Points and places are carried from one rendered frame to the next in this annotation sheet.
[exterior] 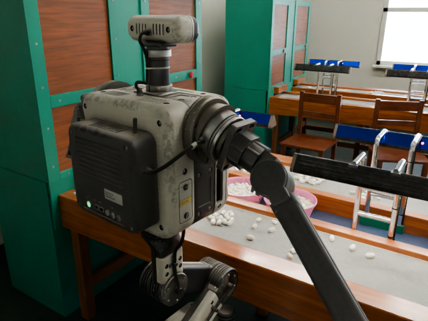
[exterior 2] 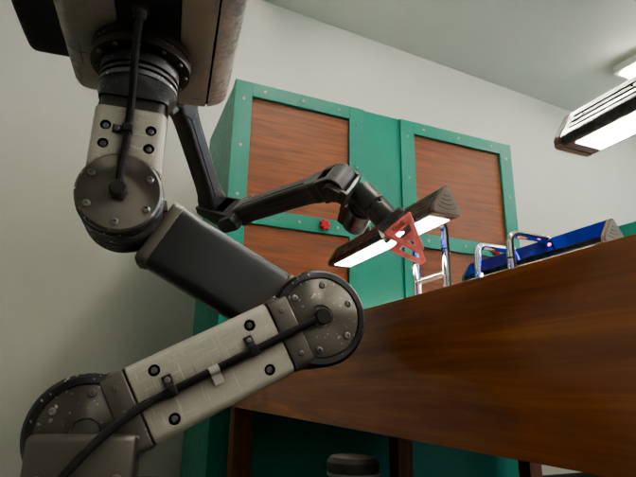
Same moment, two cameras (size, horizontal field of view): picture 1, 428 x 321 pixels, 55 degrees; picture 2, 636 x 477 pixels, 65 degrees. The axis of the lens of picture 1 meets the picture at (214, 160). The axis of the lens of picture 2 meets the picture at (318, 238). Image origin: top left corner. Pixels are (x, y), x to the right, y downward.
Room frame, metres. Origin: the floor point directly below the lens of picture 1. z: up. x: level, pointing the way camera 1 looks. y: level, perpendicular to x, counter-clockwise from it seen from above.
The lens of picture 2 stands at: (0.68, -0.43, 0.64)
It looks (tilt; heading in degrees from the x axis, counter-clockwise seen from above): 16 degrees up; 35
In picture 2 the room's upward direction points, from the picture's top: 1 degrees clockwise
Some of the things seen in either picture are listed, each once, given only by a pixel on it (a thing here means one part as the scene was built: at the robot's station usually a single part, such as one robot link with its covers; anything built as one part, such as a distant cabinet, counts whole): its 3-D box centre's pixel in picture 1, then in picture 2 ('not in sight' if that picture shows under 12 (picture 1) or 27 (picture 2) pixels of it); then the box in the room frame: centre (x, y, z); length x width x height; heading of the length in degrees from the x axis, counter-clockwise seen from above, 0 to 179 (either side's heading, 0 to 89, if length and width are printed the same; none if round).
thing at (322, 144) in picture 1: (309, 141); not in sight; (3.86, -0.94, 0.45); 0.44 x 0.44 x 0.91; 56
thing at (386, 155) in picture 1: (397, 153); not in sight; (3.52, -1.67, 0.45); 0.44 x 0.44 x 0.91; 81
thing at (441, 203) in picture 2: not in sight; (382, 234); (1.94, 0.23, 1.08); 0.62 x 0.08 x 0.07; 57
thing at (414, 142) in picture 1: (391, 179); not in sight; (1.82, -0.85, 0.90); 0.20 x 0.19 x 0.45; 57
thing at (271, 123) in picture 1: (226, 113); (530, 255); (2.41, -0.07, 1.08); 0.62 x 0.08 x 0.07; 57
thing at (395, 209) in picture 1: (371, 211); not in sight; (1.48, -0.64, 0.90); 0.20 x 0.19 x 0.45; 57
